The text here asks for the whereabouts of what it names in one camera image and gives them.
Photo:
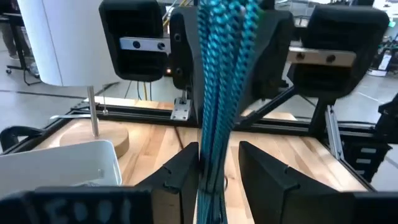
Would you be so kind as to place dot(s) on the white shade wooden base lamp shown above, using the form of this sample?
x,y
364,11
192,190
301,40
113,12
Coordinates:
x,y
71,40

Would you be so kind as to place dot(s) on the light grey plastic bin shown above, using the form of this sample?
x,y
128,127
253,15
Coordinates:
x,y
56,165

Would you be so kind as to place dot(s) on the person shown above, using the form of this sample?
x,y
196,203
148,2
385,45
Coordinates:
x,y
7,37

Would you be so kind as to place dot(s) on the silver metal bracket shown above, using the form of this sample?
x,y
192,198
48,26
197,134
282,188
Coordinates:
x,y
180,112

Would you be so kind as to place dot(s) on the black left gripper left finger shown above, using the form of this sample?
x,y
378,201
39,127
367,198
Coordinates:
x,y
174,193

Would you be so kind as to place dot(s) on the black rolling stand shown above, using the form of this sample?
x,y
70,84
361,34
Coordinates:
x,y
19,46

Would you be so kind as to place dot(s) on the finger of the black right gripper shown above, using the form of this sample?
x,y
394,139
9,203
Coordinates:
x,y
270,46
183,46

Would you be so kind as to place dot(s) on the black aluminium table frame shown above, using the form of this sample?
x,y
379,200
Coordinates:
x,y
280,127

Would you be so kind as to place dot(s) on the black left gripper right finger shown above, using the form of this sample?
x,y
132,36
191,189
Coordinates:
x,y
273,193

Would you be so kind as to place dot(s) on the aluminium frame post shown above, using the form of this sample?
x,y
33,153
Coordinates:
x,y
334,133

